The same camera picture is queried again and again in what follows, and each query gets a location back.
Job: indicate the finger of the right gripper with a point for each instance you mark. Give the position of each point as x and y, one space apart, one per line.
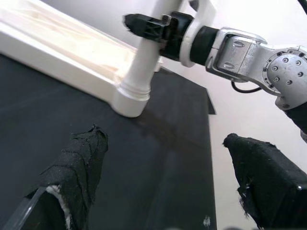
148 27

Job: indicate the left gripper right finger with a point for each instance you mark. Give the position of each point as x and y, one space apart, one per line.
268 182

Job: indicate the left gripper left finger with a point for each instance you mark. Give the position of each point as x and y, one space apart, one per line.
76 167

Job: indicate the white plastic table leg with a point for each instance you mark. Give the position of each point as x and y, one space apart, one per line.
141 64

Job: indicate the white plastic table top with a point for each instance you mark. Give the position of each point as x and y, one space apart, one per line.
48 48

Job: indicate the black table cloth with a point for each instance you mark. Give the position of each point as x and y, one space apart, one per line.
144 167

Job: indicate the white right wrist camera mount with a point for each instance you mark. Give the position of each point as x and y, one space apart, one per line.
188 43

